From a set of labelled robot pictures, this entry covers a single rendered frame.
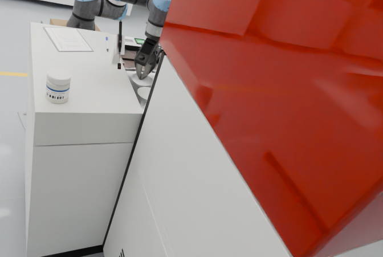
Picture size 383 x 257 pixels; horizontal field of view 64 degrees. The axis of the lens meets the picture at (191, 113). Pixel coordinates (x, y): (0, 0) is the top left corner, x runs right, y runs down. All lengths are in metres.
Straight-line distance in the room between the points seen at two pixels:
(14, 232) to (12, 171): 0.41
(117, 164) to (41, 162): 0.28
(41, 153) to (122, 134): 0.28
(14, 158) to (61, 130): 1.15
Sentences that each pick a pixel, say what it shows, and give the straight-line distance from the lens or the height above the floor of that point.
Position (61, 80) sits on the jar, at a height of 1.06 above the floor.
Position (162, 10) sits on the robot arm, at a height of 1.27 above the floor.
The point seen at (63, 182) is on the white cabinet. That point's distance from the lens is 1.31.
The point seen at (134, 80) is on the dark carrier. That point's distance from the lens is 1.41.
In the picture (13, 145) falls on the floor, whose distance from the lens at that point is 2.31.
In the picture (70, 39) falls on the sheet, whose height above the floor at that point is 0.97.
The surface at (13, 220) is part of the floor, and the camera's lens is 1.96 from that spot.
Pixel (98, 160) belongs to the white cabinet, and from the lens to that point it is 1.24.
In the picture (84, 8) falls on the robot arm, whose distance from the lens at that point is 1.75.
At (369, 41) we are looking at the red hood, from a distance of 0.47.
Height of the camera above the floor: 1.63
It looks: 33 degrees down
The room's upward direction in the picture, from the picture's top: 23 degrees clockwise
